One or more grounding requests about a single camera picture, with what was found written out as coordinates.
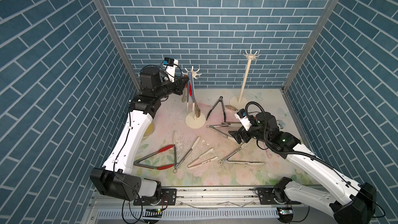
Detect small white tongs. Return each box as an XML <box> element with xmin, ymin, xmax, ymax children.
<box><xmin>187</xmin><ymin>148</ymin><xmax>218</xmax><ymax>169</ymax></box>

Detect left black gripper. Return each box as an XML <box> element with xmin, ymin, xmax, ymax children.
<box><xmin>153</xmin><ymin>75</ymin><xmax>189</xmax><ymax>101</ymax></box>

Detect steel tongs white tips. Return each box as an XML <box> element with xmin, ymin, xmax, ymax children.
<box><xmin>173</xmin><ymin>131</ymin><xmax>201</xmax><ymax>174</ymax></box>

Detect red handled steel tongs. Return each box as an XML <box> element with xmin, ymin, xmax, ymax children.
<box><xmin>182</xmin><ymin>82</ymin><xmax>201</xmax><ymax>118</ymax></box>

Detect blue cream tongs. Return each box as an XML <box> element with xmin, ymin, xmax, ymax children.
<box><xmin>187</xmin><ymin>72</ymin><xmax>195</xmax><ymax>113</ymax></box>

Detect steel tongs cream ends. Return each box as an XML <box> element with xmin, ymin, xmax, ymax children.
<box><xmin>218</xmin><ymin>143</ymin><xmax>265</xmax><ymax>167</ymax></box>

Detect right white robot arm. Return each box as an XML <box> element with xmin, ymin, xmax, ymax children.
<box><xmin>229</xmin><ymin>101</ymin><xmax>377</xmax><ymax>224</ymax></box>

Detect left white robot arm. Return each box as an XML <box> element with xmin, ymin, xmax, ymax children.
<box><xmin>90</xmin><ymin>66</ymin><xmax>189</xmax><ymax>204</ymax></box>

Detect black steel tongs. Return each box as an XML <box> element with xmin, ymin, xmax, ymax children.
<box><xmin>206</xmin><ymin>96</ymin><xmax>227</xmax><ymax>122</ymax></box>

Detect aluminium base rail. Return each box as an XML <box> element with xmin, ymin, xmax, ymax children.
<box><xmin>83</xmin><ymin>183</ymin><xmax>335</xmax><ymax>224</ymax></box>

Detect steel tongs cream tips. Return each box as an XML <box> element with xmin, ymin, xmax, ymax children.
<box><xmin>206</xmin><ymin>121</ymin><xmax>241</xmax><ymax>141</ymax></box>

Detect red tipped steel tongs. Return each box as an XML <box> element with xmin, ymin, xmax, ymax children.
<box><xmin>133</xmin><ymin>144</ymin><xmax>175</xmax><ymax>171</ymax></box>

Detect cream utensil rack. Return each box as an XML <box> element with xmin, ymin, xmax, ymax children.
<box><xmin>183</xmin><ymin>66</ymin><xmax>206</xmax><ymax>129</ymax></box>
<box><xmin>229</xmin><ymin>50</ymin><xmax>260</xmax><ymax>109</ymax></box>

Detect yellow cup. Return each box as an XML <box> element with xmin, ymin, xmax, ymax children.
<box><xmin>143</xmin><ymin>122</ymin><xmax>154</xmax><ymax>137</ymax></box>

